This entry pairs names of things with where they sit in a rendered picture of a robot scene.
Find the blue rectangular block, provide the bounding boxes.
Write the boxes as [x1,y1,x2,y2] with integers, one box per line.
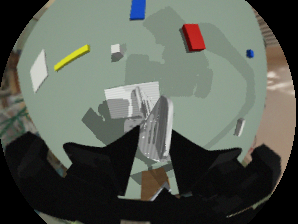
[129,0,145,20]

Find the small blue cube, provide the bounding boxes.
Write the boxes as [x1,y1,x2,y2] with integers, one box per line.
[246,49,254,59]

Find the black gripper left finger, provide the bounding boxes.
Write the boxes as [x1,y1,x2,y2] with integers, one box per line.
[63,125,141,196]

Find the yellow curved bar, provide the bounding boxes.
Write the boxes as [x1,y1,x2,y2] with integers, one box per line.
[55,44,90,71]

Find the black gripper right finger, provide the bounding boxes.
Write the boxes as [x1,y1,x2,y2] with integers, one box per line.
[169,128,242,196]

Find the small white cube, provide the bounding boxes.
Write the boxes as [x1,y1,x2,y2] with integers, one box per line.
[112,44,124,57]

